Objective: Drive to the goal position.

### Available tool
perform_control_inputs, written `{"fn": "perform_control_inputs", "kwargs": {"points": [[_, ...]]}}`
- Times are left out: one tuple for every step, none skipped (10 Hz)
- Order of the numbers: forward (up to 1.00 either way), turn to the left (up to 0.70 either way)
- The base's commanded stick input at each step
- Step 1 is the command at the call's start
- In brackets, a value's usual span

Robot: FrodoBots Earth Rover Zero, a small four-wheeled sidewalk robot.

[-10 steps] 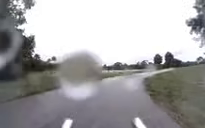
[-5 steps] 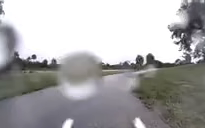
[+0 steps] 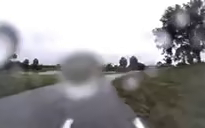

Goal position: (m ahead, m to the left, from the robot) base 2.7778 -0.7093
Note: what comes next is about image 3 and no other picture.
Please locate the distant clump of trees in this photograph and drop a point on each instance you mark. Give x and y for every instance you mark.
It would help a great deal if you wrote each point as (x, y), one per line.
(128, 64)

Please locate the grey asphalt path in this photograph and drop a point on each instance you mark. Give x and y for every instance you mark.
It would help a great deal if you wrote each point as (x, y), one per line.
(100, 110)

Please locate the robot's own part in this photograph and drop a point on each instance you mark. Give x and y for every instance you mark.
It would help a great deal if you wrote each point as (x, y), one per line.
(139, 122)
(68, 123)

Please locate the distant low tree line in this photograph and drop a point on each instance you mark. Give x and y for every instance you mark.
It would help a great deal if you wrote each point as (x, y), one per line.
(30, 64)

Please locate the grass verge with slope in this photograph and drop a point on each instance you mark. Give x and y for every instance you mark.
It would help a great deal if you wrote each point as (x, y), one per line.
(180, 96)

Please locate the flat grass verge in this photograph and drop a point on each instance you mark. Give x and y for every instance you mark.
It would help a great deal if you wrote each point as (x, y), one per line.
(16, 83)

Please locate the tall leafy tree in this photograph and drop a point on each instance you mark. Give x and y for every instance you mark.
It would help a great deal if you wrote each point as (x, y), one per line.
(186, 33)

